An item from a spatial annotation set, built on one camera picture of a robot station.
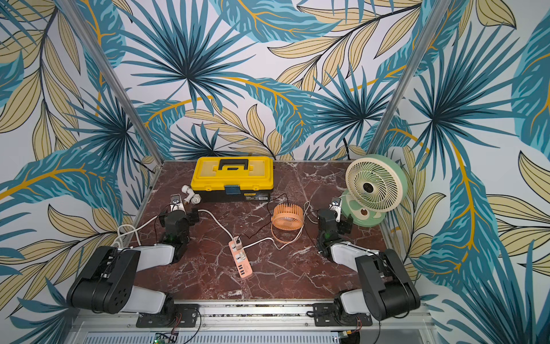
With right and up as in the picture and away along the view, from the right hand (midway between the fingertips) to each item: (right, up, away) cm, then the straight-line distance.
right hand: (339, 212), depth 90 cm
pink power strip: (-39, -19, -8) cm, 44 cm away
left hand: (-67, +2, 0) cm, 67 cm away
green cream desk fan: (+11, +12, -9) cm, 19 cm away
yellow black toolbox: (-44, +14, 0) cm, 47 cm away
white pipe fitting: (-65, +5, +11) cm, 66 cm away
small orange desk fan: (-22, -1, -6) cm, 23 cm away
